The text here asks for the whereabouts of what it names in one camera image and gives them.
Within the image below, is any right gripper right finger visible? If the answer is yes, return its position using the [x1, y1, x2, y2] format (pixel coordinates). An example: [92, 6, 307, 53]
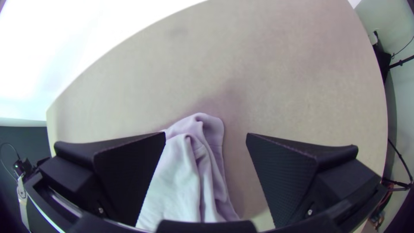
[245, 132, 383, 229]

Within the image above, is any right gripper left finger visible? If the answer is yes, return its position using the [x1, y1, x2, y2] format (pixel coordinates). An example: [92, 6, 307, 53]
[38, 131, 166, 227]

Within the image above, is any grey t-shirt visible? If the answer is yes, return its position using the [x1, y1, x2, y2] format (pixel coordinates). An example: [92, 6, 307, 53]
[135, 112, 242, 232]

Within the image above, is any black stand pole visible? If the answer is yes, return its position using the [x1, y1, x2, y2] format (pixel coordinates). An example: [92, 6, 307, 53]
[389, 54, 414, 69]

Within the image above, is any black cable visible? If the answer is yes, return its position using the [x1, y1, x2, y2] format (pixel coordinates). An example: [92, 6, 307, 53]
[0, 142, 22, 182]
[383, 138, 414, 192]

